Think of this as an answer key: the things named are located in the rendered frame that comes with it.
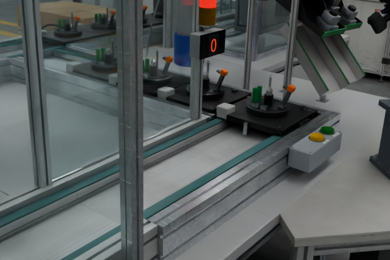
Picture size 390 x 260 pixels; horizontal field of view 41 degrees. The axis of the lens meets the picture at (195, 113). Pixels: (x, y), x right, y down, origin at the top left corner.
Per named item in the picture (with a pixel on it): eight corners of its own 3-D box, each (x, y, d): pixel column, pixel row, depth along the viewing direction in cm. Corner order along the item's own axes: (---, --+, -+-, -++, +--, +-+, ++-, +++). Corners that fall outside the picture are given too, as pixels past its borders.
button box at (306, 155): (340, 150, 160) (342, 131, 157) (309, 173, 144) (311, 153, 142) (318, 143, 164) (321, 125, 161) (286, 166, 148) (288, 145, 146)
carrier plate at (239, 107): (317, 115, 173) (317, 109, 172) (281, 137, 155) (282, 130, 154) (255, 99, 186) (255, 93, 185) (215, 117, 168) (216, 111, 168)
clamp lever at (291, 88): (286, 106, 166) (296, 87, 162) (283, 108, 165) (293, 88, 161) (277, 100, 168) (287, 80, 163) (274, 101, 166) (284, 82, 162)
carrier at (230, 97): (251, 98, 187) (253, 64, 183) (212, 116, 169) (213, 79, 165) (198, 84, 201) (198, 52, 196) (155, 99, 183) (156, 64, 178)
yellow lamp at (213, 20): (219, 24, 152) (219, 7, 151) (208, 26, 149) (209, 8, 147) (205, 21, 155) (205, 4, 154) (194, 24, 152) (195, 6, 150)
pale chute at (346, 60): (357, 80, 199) (365, 74, 196) (337, 87, 190) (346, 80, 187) (320, 20, 205) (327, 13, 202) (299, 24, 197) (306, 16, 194)
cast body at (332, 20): (335, 33, 178) (345, 16, 174) (326, 34, 176) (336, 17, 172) (320, 20, 183) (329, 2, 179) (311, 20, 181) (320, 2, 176)
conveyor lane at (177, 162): (313, 140, 176) (317, 112, 172) (141, 256, 113) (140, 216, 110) (242, 119, 192) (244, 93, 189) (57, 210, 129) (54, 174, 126)
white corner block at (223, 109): (235, 116, 169) (235, 105, 168) (227, 121, 166) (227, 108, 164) (223, 113, 172) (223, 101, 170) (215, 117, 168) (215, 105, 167)
